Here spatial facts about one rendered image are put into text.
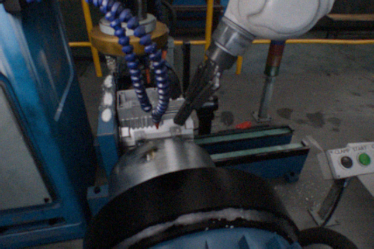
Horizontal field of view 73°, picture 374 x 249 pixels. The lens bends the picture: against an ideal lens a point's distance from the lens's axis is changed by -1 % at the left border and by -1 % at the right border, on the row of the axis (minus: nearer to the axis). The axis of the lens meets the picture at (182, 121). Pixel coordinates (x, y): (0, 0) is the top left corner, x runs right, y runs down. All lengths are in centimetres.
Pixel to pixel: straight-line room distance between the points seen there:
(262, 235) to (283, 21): 30
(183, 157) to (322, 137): 87
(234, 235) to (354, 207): 87
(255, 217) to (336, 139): 111
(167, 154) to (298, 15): 32
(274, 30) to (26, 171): 56
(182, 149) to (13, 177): 38
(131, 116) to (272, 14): 44
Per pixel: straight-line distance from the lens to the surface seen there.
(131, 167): 50
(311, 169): 108
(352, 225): 97
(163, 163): 48
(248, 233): 18
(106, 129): 61
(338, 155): 73
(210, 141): 91
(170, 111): 72
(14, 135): 59
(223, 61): 61
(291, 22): 41
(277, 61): 114
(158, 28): 63
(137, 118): 69
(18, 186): 69
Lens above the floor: 150
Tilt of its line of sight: 36 degrees down
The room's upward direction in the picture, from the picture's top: straight up
